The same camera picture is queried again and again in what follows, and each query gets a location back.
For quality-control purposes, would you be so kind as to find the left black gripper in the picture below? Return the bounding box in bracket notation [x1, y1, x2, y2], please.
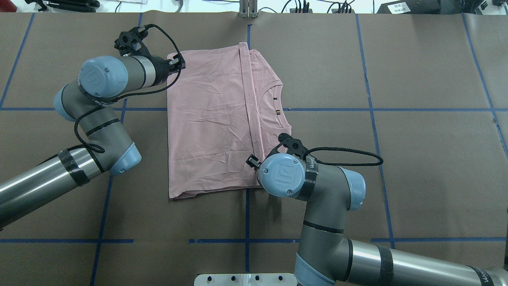
[152, 56, 186, 85]

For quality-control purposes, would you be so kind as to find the pink Snoopy t-shirt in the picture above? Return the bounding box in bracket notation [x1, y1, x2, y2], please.
[167, 42, 292, 199]

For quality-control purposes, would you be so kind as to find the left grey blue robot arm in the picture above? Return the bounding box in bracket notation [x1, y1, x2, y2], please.
[0, 54, 185, 228]

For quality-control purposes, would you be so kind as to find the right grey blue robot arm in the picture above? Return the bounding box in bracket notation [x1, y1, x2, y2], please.
[246, 153, 507, 286]

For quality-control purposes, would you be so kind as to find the black folded tripod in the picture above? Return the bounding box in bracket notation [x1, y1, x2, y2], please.
[24, 0, 100, 13]

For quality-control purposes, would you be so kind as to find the grey box with label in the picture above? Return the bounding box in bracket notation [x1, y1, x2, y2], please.
[376, 0, 441, 14]

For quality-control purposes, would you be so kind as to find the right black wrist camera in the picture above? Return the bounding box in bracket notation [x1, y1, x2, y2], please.
[267, 133, 308, 160]

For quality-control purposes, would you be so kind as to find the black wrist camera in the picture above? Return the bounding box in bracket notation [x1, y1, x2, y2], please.
[114, 27, 152, 58]
[267, 133, 308, 160]

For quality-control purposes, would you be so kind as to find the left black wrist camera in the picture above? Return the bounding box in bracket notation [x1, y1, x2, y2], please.
[114, 27, 152, 58]

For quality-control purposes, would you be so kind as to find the right black camera cable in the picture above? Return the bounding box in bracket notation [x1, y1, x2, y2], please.
[306, 147, 384, 166]

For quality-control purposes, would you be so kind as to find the black camera cable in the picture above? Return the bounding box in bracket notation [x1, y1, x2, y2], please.
[74, 24, 186, 154]
[306, 147, 384, 166]

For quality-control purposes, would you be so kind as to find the aluminium frame post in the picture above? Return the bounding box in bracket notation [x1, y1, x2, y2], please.
[238, 0, 259, 19]

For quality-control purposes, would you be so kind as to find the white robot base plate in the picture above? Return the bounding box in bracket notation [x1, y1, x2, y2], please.
[194, 273, 298, 286]

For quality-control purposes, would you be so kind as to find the left black camera cable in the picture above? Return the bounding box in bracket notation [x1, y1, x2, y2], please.
[74, 24, 186, 154]

